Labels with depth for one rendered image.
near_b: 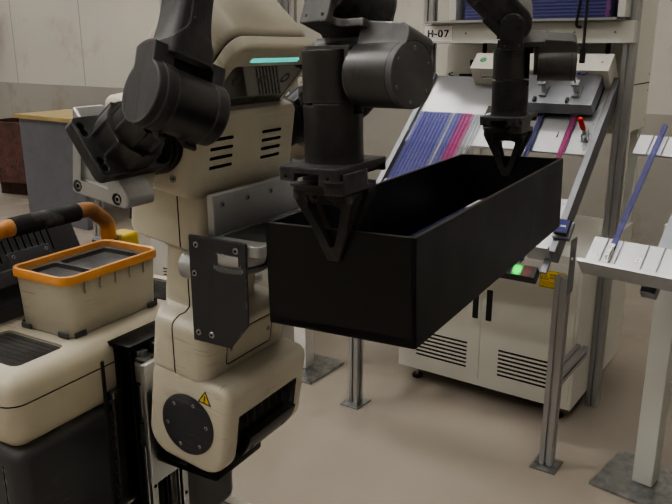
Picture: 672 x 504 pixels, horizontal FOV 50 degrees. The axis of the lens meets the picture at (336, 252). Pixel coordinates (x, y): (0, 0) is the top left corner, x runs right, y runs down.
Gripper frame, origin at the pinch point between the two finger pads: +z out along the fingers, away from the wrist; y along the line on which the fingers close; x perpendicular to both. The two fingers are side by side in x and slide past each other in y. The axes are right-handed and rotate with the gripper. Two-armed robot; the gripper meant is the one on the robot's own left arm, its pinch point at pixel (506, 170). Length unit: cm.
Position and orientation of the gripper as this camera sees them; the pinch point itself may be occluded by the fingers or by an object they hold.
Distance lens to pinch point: 123.7
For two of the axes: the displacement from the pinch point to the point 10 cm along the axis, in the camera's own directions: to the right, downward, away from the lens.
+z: 0.2, 9.6, 2.7
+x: -8.6, -1.2, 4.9
